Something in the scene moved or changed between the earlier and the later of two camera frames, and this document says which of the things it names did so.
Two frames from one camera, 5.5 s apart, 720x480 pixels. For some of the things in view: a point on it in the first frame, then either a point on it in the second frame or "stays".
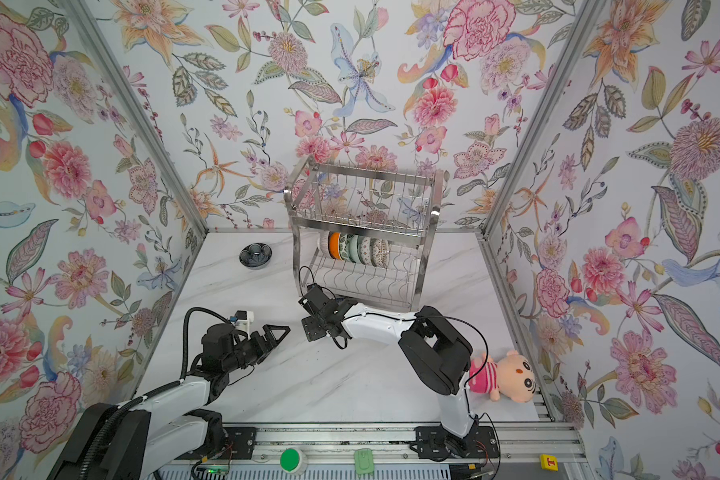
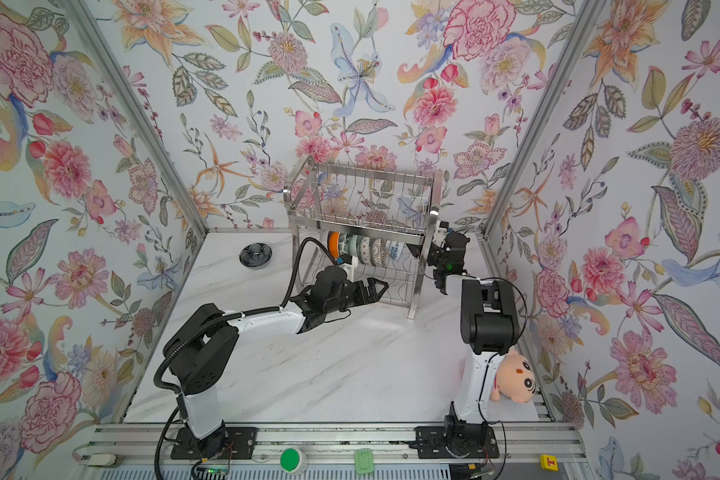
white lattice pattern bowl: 380,252 stays
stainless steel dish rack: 361,232 stays
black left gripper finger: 262,344 -> 361,296
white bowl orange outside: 334,244 stays
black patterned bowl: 255,255 stays
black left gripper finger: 269,337 -> 373,294
